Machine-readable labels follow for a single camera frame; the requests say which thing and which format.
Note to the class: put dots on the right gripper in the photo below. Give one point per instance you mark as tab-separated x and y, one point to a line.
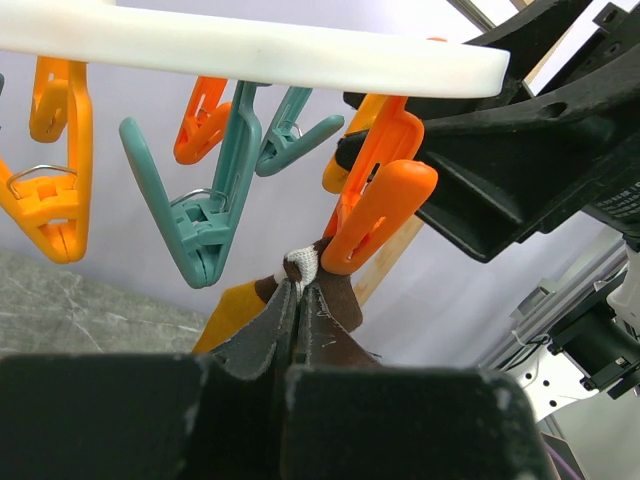
518	163

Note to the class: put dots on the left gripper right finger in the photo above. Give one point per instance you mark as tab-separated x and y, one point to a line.
322	340

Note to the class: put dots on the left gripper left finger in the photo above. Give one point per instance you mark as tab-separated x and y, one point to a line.
251	327

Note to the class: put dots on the white round clip hanger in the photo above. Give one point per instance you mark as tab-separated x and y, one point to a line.
277	53

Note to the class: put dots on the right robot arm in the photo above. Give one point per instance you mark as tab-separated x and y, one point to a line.
581	338

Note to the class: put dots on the small teal clothes peg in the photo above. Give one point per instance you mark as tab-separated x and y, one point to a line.
284	143

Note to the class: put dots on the small orange clothes peg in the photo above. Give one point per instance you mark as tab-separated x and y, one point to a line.
204	121

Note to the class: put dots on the yellow-orange clothes peg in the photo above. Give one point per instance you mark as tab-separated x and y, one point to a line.
51	203

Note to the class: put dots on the wooden rack frame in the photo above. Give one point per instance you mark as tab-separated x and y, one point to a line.
384	260

